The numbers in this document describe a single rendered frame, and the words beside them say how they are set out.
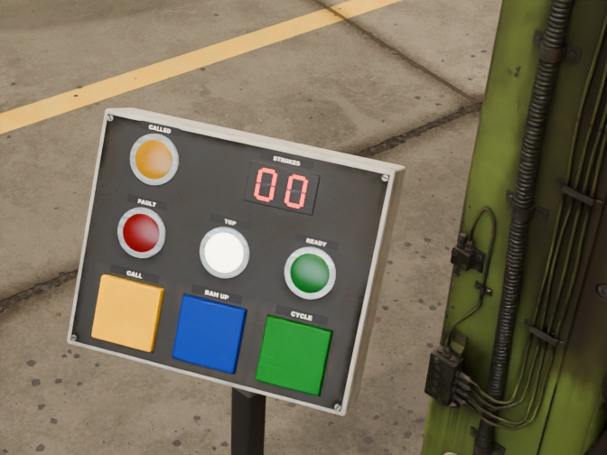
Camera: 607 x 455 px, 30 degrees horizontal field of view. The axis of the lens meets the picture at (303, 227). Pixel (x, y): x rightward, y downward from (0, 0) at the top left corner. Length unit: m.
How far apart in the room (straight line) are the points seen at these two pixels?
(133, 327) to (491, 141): 0.47
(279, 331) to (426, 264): 1.75
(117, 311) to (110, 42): 2.64
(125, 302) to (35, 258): 1.69
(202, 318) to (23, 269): 1.71
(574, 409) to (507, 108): 0.41
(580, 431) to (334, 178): 0.49
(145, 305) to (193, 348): 0.07
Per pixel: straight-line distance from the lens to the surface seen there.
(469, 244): 1.42
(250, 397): 1.50
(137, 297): 1.30
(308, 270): 1.24
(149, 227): 1.29
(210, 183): 1.26
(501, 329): 1.45
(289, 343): 1.26
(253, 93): 3.62
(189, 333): 1.29
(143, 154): 1.29
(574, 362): 1.44
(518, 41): 1.27
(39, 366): 2.70
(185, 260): 1.28
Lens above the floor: 1.90
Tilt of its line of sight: 38 degrees down
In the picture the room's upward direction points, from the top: 4 degrees clockwise
